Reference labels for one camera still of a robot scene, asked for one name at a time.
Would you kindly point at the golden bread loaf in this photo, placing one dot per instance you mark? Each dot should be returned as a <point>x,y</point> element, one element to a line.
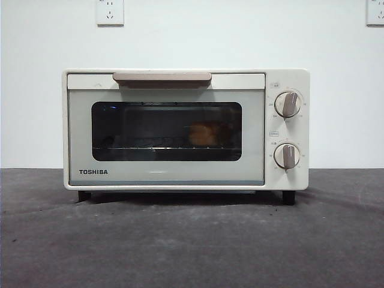
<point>204,135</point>

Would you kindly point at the beige oven knob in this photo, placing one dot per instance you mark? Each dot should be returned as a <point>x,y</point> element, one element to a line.
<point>288,104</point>
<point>287,156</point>

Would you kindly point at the cream toaster oven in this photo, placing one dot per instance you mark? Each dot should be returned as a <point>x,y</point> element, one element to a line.
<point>288,78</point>

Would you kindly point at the white wall socket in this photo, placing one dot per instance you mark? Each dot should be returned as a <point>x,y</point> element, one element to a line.
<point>110,13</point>
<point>375,12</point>

